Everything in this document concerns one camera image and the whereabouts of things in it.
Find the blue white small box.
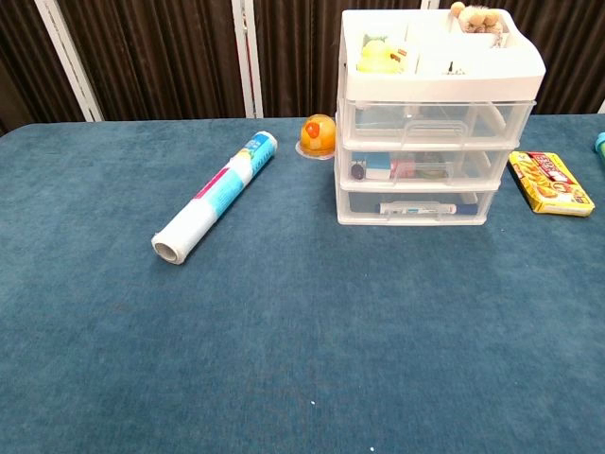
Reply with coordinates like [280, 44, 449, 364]
[366, 151, 392, 181]

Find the dark brown pleated curtain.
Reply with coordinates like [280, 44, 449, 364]
[0, 0, 605, 136]

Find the white plastic drawer front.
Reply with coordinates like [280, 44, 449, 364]
[340, 98, 536, 148]

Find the orange fruit jelly cup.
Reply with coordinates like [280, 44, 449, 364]
[295, 113, 337, 161]

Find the white blue marker pen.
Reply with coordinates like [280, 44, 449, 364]
[379, 201, 477, 217]

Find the clear drawer holding small boxes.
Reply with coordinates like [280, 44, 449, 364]
[337, 146, 519, 187]

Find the beige plush toy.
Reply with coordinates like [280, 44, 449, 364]
[449, 1, 502, 34]

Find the white compartment tray with snacks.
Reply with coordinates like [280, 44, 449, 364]
[334, 8, 547, 227]

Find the clear drawer holding marker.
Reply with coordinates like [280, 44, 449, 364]
[339, 187, 495, 224]

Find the yellow rubber duck toy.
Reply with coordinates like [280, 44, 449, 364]
[356, 33, 410, 75]

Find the cling film roll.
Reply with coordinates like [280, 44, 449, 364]
[150, 131, 279, 266]

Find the blue table cloth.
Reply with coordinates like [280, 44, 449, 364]
[0, 113, 605, 454]

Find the yellow snack box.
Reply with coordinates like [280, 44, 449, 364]
[508, 150, 596, 218]

